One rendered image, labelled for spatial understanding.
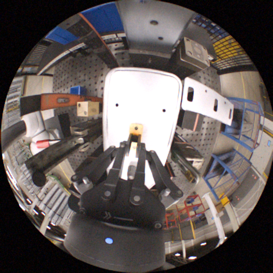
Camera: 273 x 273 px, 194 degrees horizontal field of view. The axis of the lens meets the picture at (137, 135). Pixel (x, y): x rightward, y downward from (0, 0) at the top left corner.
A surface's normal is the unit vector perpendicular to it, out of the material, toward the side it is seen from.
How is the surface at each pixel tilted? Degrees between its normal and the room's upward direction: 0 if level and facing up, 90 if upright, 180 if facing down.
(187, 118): 0
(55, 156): 81
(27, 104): 90
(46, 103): 90
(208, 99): 0
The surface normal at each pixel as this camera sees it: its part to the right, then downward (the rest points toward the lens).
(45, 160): 0.98, 0.17
